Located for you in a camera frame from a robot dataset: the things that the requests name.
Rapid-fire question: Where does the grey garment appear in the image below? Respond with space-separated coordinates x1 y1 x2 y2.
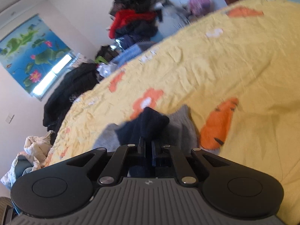
157 3 191 36

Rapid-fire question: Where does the grey and navy knit sweater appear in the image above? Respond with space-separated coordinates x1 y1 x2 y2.
94 104 200 179

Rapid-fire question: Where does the yellow printed blanket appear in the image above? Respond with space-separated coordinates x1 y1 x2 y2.
43 0 300 216

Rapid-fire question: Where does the white plastic bag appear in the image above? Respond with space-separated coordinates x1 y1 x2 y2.
97 63 116 78

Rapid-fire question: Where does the bright window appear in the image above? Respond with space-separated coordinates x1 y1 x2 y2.
30 53 77 97

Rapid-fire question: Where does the pink plastic bag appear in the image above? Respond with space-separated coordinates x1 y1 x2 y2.
187 0 212 17

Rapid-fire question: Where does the lotus print window blind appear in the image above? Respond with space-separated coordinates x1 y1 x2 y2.
0 14 71 95

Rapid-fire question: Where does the white floral quilt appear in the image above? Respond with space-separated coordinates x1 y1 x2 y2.
0 131 56 189

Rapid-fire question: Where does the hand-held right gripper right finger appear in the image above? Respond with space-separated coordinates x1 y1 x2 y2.
151 141 231 185

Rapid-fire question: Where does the black coat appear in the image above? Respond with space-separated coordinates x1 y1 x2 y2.
43 63 100 132

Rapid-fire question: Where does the red fuzzy garment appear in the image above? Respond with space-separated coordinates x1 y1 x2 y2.
108 9 157 39

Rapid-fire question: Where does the dark navy garment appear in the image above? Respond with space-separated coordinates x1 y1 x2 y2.
115 24 160 50

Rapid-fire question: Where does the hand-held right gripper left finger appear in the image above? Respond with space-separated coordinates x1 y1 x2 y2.
62 137 147 186

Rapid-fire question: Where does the light blue knit sweater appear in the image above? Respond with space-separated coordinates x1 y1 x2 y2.
110 41 156 67

